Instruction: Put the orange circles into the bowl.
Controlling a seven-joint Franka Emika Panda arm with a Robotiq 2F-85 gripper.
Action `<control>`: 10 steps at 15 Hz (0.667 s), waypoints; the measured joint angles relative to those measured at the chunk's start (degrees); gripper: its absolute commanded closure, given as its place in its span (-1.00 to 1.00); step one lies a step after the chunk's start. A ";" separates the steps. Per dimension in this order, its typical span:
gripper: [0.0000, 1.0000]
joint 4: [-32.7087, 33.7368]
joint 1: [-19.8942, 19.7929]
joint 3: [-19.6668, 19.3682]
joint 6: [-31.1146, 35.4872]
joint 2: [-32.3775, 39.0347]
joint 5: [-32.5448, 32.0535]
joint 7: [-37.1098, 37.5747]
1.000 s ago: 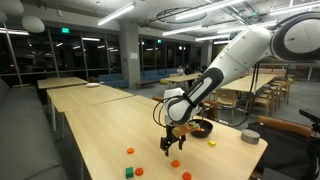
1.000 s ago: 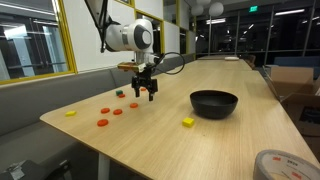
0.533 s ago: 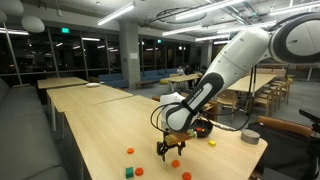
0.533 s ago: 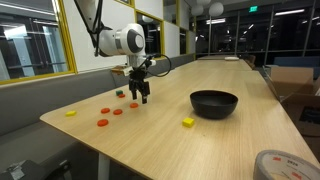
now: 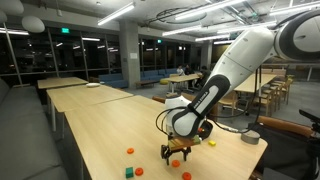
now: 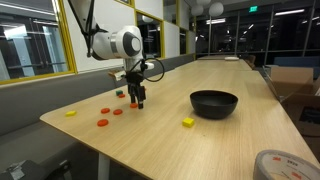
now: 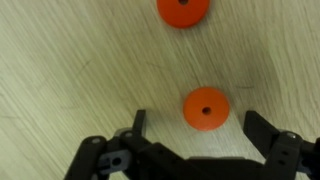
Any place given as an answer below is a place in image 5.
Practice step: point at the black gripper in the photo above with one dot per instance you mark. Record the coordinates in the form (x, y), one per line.
(176, 151)

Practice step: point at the yellow cube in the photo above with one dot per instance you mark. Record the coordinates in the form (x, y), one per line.
(212, 143)

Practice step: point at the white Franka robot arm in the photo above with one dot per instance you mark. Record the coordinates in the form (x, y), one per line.
(240, 56)

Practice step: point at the black bowl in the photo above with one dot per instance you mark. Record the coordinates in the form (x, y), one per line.
(208, 128)

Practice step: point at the green cube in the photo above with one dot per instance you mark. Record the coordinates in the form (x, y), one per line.
(129, 172)

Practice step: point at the brown leather chair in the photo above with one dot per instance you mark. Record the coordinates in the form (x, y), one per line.
(160, 99)
(283, 124)

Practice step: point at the yellow pouf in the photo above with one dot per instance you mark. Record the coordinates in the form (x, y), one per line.
(164, 81)

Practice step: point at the grey tape roll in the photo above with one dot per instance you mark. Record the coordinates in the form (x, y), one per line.
(250, 137)

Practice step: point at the wooden chair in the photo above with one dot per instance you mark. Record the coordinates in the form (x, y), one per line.
(268, 96)
(230, 98)
(286, 86)

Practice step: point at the low wooden bench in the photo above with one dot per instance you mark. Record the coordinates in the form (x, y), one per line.
(145, 82)

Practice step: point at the blue sofa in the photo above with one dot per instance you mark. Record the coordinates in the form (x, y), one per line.
(113, 80)
(156, 75)

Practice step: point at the person in dark clothes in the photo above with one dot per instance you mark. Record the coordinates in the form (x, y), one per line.
(188, 69)
(203, 75)

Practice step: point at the person in white shirt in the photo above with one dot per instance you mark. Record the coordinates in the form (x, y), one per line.
(180, 70)

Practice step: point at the long light wood table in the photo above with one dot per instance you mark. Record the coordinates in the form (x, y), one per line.
(246, 85)

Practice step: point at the concrete column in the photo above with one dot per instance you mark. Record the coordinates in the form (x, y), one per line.
(129, 53)
(206, 53)

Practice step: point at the white plate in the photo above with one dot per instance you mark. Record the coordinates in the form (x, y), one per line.
(93, 85)

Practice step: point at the small green sign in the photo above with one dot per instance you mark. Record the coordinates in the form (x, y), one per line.
(159, 41)

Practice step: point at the ceiling light strip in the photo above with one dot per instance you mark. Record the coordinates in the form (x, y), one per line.
(181, 30)
(293, 6)
(213, 37)
(208, 7)
(116, 13)

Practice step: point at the grey bench sofa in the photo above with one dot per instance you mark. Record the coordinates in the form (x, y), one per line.
(26, 133)

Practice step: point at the green exit sign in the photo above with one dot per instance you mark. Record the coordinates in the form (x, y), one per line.
(65, 30)

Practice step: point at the white globe lamp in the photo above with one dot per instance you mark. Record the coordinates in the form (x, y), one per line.
(33, 24)
(11, 6)
(2, 16)

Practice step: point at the wooden mount plate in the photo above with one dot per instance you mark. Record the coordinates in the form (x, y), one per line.
(180, 144)

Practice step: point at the black camera stand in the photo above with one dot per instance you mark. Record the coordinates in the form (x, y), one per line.
(311, 117)

